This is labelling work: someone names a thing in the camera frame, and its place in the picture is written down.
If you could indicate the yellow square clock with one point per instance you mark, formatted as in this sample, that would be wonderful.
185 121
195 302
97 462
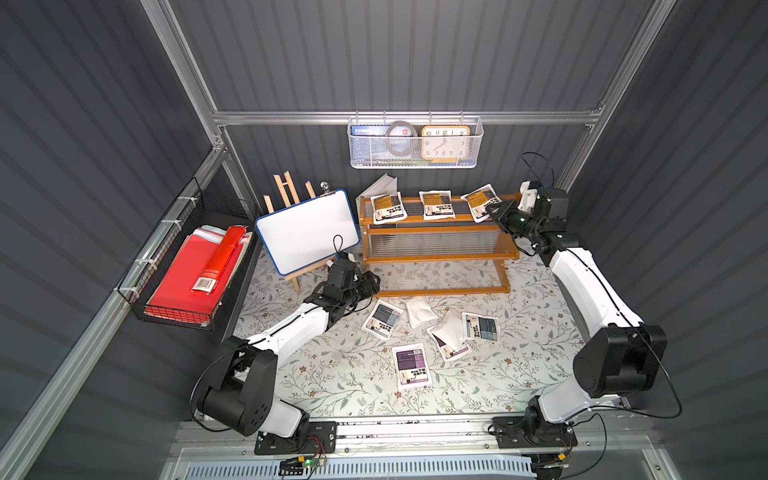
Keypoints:
445 143

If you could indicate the red long box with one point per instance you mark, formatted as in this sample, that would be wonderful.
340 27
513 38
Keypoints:
212 272

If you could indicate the whiteboard with blue frame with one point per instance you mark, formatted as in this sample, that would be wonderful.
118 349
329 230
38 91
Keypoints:
303 234

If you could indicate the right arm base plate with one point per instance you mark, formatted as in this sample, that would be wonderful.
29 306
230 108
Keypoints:
518 431

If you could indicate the red folder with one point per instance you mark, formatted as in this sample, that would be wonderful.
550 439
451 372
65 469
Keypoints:
174 299

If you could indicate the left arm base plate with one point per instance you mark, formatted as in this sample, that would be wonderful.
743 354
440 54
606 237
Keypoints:
311 437

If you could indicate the blue box in basket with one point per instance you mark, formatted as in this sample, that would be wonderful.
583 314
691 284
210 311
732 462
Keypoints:
368 130

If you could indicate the round grey tape roll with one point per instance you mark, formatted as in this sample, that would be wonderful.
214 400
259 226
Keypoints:
398 138

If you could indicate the wooden easel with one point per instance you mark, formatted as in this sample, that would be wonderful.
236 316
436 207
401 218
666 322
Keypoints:
290 197

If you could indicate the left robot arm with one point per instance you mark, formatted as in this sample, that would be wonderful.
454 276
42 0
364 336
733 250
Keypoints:
237 389

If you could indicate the wooden two-tier shelf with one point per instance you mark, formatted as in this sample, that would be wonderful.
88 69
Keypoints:
457 241

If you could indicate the dark blue coffee bag under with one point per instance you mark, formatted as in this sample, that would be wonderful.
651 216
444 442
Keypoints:
382 321

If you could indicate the white wire wall basket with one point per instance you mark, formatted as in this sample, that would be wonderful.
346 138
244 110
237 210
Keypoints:
371 153

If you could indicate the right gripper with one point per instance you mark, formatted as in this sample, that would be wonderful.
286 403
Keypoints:
504 213

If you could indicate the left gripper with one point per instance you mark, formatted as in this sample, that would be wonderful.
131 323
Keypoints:
365 284

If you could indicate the yellow coffee bag top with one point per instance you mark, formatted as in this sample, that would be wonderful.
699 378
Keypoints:
388 208

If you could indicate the black wire side basket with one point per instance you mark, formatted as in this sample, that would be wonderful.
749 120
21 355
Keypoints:
201 207

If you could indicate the white coffee bag face-down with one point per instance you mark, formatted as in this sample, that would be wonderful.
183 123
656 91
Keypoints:
419 311

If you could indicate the yellow coffee bag front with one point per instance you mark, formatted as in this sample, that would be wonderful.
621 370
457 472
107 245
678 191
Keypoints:
479 200

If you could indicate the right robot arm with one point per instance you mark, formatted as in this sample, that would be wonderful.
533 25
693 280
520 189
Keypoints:
622 354

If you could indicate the yellow coffee bag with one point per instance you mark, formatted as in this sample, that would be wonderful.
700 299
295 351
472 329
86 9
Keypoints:
479 200
388 208
437 205

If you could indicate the dark blue coffee bag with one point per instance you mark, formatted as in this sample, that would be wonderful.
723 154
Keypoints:
480 327

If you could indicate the purple coffee bag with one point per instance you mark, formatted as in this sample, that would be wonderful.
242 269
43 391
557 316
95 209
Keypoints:
448 353
411 368

